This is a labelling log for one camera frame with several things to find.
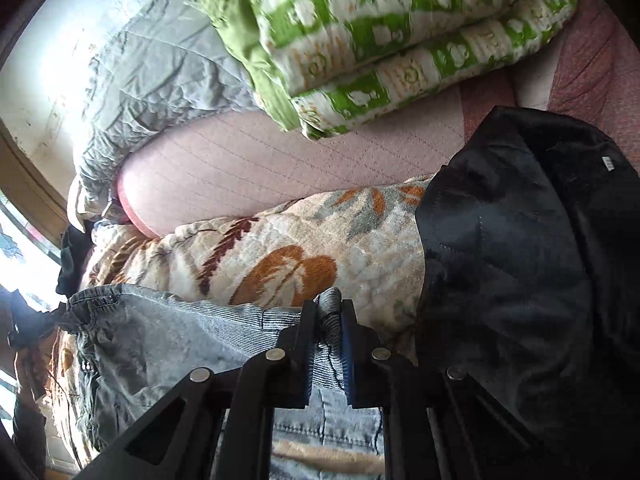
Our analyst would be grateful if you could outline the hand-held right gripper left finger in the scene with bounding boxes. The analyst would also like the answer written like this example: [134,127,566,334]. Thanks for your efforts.
[82,301,321,480]

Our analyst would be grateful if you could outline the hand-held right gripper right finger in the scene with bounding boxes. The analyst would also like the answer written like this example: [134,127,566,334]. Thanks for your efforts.
[342,299,547,480]

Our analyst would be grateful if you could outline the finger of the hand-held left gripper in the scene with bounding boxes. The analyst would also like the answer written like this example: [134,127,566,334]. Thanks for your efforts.
[7,289,69,352]

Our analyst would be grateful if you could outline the grey-blue denim pants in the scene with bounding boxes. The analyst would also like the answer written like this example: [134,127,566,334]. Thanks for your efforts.
[65,284,386,480]

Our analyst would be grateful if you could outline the black cloth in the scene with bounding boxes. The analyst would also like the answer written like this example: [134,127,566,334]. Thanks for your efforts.
[55,225,102,297]

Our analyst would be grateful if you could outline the leaf-print fleece blanket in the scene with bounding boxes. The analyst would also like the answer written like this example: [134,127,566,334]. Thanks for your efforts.
[45,172,437,480]

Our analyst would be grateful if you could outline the black jacket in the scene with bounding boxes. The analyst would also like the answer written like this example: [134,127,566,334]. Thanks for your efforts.
[414,106,640,480]

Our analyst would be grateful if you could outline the grey quilted blanket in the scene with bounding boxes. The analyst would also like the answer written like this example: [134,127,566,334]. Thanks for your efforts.
[70,0,262,222]

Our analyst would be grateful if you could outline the green and white quilt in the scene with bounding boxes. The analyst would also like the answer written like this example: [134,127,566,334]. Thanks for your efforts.
[190,0,583,142]

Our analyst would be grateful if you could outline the window with wooden frame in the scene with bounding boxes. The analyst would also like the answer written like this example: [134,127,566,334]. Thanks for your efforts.
[0,120,72,311]

